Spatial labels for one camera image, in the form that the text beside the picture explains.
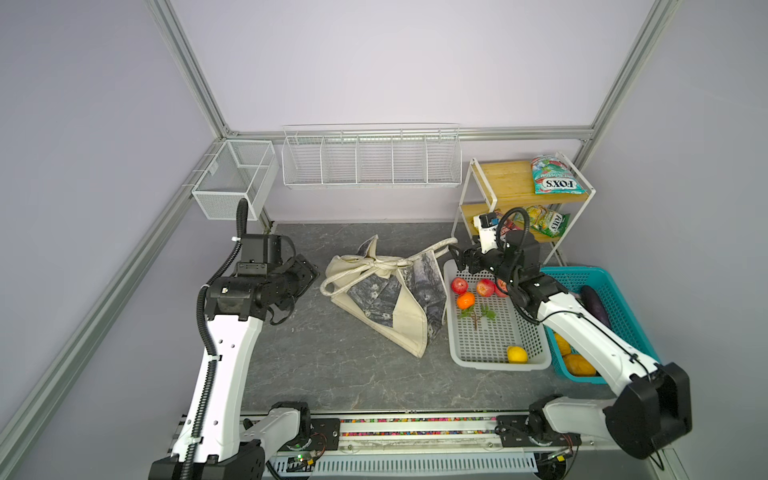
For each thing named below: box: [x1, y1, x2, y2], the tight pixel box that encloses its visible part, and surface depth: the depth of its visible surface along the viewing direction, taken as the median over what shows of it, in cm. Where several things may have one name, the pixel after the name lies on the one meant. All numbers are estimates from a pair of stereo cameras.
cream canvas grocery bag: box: [320, 234, 458, 359], surface depth 83 cm
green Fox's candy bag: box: [529, 204, 571, 238], surface depth 98 cm
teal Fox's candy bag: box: [531, 154, 587, 195], surface depth 84 cm
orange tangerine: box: [457, 292, 475, 310], surface depth 95 cm
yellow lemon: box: [507, 346, 529, 364], surface depth 84 cm
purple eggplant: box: [579, 285, 611, 328], surface depth 93 cm
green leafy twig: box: [459, 304, 497, 331], surface depth 95 cm
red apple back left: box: [450, 276, 469, 295], surface depth 98 cm
